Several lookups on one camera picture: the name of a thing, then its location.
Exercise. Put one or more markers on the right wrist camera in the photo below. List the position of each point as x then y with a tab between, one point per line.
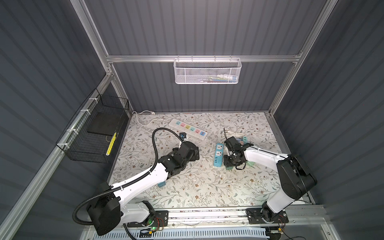
231	142

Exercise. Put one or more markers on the black wire mesh basket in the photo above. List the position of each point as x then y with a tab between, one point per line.
79	145

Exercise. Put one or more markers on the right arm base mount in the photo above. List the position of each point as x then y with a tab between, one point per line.
264	216

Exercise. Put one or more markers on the items in white basket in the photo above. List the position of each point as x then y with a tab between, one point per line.
229	79

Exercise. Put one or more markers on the teal power strip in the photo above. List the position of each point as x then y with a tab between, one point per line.
218	158

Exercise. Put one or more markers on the black foam pad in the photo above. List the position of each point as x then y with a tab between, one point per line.
104	124

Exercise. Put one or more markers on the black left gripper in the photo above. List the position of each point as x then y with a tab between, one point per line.
195	155

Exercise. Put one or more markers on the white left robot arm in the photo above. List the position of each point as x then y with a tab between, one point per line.
114	209

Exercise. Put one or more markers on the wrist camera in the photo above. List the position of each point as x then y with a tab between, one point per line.
231	142
183	136

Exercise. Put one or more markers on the white multicolour power strip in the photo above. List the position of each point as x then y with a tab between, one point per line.
188	129

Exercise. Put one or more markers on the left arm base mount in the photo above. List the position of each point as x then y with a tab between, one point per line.
156	219

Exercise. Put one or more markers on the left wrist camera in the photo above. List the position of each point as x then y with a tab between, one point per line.
183	136

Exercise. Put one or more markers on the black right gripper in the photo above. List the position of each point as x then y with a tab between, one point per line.
227	163

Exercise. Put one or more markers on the white wire mesh basket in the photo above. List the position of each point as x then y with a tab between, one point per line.
189	71

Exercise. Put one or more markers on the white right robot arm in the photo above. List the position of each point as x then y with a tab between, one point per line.
296	179

